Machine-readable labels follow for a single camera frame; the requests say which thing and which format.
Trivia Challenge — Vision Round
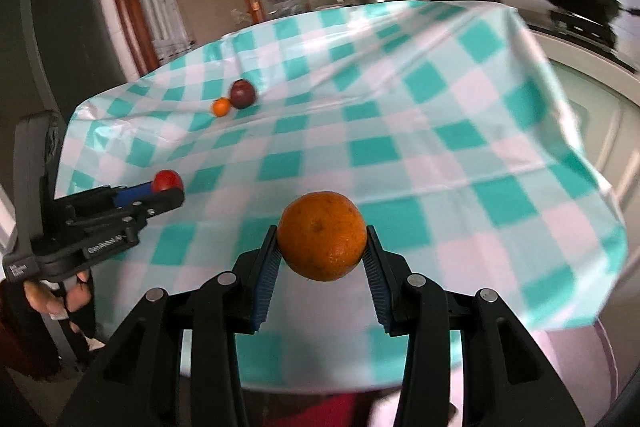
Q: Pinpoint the red cherry tomato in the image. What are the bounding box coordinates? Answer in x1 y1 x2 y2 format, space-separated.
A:
151 169 184 194

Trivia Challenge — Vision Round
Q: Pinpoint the person's left hand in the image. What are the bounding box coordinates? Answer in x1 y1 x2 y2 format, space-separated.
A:
23 270 92 317

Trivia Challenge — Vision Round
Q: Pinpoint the small orange mandarin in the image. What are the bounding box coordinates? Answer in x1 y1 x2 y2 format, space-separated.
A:
212 96 232 118

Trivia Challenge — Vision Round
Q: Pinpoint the dark red apple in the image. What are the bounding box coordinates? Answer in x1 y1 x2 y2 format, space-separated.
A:
229 79 257 109

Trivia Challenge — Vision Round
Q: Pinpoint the teal pink checkered tablecloth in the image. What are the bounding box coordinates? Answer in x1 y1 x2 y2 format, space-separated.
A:
53 0 629 396

